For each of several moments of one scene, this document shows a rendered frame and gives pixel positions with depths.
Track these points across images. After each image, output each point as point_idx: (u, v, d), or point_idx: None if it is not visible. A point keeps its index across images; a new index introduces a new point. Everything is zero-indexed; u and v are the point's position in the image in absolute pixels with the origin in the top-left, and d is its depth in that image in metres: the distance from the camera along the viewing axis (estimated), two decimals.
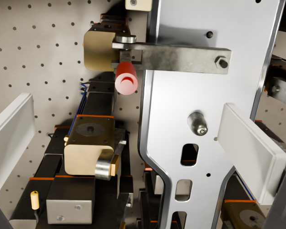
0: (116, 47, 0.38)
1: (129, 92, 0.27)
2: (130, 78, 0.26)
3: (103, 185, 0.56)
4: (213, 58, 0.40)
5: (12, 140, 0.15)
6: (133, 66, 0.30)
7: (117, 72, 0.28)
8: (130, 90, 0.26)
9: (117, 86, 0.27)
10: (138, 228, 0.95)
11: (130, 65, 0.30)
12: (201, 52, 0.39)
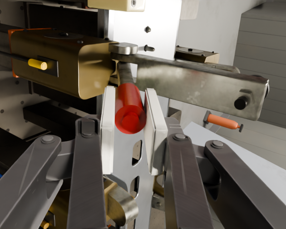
0: None
1: (135, 131, 0.19)
2: (136, 112, 0.19)
3: None
4: (231, 91, 0.25)
5: None
6: (137, 90, 0.22)
7: (117, 100, 0.20)
8: (135, 129, 0.18)
9: (118, 122, 0.19)
10: None
11: (134, 88, 0.22)
12: (213, 78, 0.26)
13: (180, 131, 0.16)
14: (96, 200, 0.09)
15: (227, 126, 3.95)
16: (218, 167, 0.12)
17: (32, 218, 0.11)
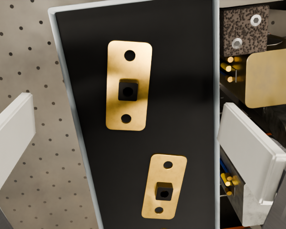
0: None
1: None
2: None
3: None
4: None
5: (12, 140, 0.15)
6: None
7: None
8: None
9: None
10: None
11: None
12: None
13: None
14: None
15: None
16: None
17: None
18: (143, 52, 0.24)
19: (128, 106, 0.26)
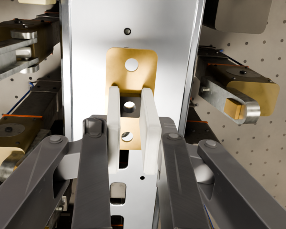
0: None
1: None
2: None
3: None
4: None
5: None
6: None
7: None
8: None
9: None
10: None
11: None
12: None
13: (175, 131, 0.16)
14: (102, 200, 0.09)
15: None
16: (211, 166, 0.12)
17: (39, 217, 0.11)
18: (148, 61, 0.20)
19: (129, 123, 0.22)
